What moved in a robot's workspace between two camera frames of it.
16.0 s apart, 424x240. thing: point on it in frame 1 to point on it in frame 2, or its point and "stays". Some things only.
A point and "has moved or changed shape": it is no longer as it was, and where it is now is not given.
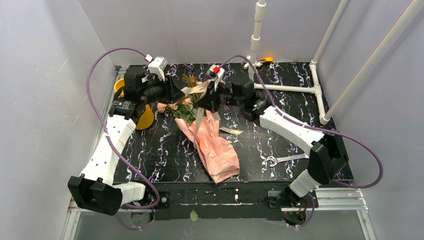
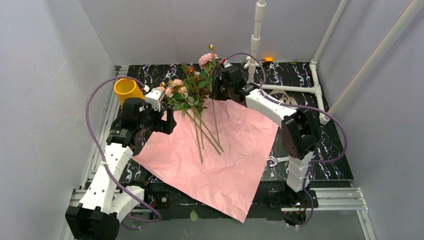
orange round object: [269, 59] stays
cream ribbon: [199, 89] to [286, 99]
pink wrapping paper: [219, 155] has moved or changed shape
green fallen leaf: [193, 215] stays
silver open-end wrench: [277, 159] stays
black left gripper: [168, 90] to [164, 120]
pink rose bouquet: [183, 108] has moved or changed shape
